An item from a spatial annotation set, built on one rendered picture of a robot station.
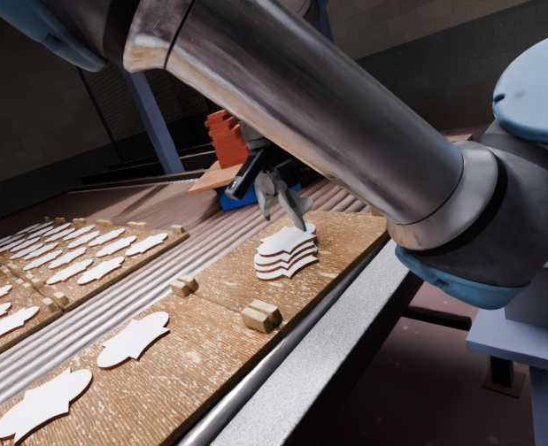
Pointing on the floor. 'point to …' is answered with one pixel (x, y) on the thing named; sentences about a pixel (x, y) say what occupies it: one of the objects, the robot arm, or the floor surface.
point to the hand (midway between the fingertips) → (283, 227)
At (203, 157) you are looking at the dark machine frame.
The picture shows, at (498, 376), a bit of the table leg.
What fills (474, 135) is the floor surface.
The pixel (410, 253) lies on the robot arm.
